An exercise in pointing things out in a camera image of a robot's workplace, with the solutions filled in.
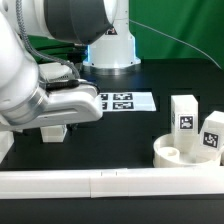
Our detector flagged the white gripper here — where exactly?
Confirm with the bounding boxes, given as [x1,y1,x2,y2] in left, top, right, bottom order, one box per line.
[0,83,103,132]

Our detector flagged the white round stool seat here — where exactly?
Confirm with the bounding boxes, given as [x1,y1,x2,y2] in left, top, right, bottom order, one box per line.
[153,134,224,168]

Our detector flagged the white marker sheet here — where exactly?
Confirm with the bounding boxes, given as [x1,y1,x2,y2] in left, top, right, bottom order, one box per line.
[101,92,156,112]

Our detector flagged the white left barrier block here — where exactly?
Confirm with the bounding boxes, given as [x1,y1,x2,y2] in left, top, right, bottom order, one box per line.
[0,131,14,163]

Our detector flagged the white front barrier bar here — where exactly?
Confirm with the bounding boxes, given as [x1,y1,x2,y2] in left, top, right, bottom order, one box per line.
[0,167,224,199]

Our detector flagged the black cable bundle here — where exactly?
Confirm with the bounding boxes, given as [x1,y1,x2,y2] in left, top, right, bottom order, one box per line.
[28,41,89,64]

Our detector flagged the white thin cable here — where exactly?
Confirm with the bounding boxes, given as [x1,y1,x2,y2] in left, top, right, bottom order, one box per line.
[128,19,224,71]

